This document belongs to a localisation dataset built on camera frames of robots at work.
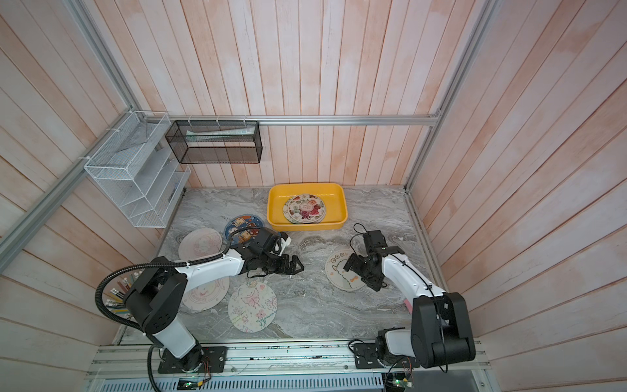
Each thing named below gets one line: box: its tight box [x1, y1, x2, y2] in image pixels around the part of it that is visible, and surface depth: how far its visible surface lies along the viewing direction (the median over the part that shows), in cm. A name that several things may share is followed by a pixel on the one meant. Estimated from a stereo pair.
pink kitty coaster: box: [177, 227, 223, 263], surface depth 103 cm
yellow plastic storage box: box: [266, 182, 349, 232], surface depth 112 cm
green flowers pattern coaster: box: [282, 196, 298, 225], surface depth 113 cm
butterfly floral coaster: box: [227, 280, 278, 334], surface depth 85 cm
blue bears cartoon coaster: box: [224, 213, 264, 245], surface depth 109 cm
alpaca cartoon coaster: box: [324, 248, 366, 292], surface depth 94 cm
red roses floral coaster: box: [282, 193, 327, 224], surface depth 113 cm
